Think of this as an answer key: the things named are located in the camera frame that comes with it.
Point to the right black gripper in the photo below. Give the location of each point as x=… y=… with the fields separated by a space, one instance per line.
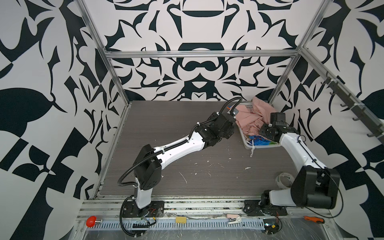
x=263 y=130

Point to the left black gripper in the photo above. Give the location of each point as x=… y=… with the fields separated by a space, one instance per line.
x=212 y=118

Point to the pink shorts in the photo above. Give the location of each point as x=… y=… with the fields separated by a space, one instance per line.
x=250 y=121

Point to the white plastic basket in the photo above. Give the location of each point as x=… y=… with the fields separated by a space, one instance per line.
x=247 y=144

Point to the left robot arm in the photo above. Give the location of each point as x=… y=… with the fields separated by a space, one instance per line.
x=146 y=171

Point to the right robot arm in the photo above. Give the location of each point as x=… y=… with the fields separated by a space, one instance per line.
x=315 y=186

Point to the multicolour shorts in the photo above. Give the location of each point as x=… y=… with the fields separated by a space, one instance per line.
x=259 y=141

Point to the white tape roll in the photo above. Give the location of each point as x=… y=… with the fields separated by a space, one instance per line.
x=284 y=181

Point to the small green circuit board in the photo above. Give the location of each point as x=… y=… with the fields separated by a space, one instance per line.
x=271 y=226

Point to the pink white tape dispenser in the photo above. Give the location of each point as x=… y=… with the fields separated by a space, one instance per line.
x=233 y=219

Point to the yellow tag clip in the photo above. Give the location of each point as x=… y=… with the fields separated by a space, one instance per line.
x=180 y=220

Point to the red emergency stop button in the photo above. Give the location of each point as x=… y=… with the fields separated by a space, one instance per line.
x=92 y=221

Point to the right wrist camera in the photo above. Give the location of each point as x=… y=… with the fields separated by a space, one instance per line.
x=278 y=119

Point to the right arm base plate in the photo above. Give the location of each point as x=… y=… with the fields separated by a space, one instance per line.
x=252 y=208

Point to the white slotted cable duct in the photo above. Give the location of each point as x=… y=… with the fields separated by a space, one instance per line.
x=200 y=224

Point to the orange handled tool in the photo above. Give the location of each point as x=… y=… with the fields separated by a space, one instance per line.
x=314 y=219

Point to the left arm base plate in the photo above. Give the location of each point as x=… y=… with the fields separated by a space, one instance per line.
x=131 y=210

